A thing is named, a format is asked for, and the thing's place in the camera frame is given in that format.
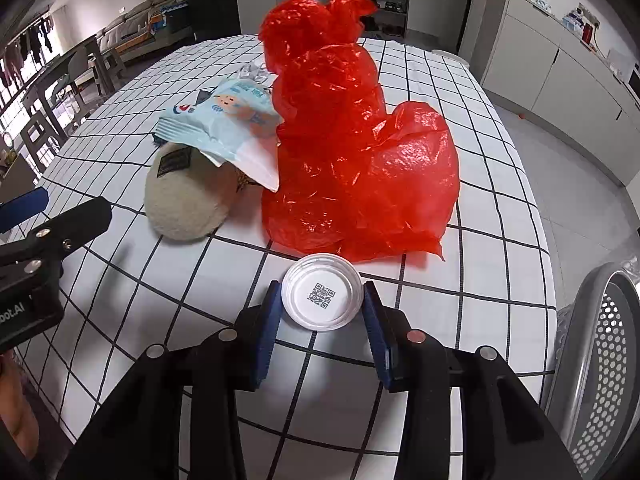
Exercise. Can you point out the black refrigerator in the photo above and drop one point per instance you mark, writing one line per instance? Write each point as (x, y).
(210, 0)

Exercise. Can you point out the red plastic bag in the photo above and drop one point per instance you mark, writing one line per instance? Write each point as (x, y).
(350, 160)

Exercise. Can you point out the person's left forearm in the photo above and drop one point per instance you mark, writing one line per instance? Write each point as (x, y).
(17, 410)

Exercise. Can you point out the hanging clothes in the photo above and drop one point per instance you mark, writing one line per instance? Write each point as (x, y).
(25, 50)

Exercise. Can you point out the dark small packet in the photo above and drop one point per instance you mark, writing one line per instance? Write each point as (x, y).
(202, 97)

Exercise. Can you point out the white checkered tablecloth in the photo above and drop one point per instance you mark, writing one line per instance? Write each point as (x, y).
(450, 280)

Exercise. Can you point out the dark dining table with chairs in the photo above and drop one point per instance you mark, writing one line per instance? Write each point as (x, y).
(65, 80)

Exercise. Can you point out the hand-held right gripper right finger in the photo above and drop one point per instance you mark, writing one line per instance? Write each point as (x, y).
(376, 340)

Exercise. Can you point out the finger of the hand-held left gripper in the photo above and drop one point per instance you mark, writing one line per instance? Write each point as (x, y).
(75, 222)
(22, 207)

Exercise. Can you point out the grey perforated plastic basket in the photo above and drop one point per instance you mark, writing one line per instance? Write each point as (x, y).
(595, 320)

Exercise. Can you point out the white stool with teal legs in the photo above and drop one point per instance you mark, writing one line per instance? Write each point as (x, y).
(450, 55)

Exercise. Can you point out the beige plush item with label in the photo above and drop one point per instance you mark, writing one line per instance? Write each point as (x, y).
(185, 200)

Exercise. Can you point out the clear crumpled plastic wrapper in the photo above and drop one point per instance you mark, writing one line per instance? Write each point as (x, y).
(252, 71)

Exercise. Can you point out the beige sofa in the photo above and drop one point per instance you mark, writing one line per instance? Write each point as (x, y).
(135, 25)

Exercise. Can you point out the grey shoe rack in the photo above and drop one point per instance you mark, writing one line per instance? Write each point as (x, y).
(390, 10)

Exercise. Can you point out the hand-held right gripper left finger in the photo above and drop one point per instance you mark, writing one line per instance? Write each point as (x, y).
(262, 340)

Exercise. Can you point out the light blue snack packet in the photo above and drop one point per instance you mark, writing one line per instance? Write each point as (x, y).
(225, 125)

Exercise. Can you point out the red bottle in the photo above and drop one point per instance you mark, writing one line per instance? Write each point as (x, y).
(586, 35)

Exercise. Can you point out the long white sideboard cabinet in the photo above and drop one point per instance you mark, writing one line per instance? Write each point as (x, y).
(550, 75)

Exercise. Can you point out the white round plastic lid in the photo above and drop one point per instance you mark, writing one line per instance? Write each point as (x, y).
(300, 280)

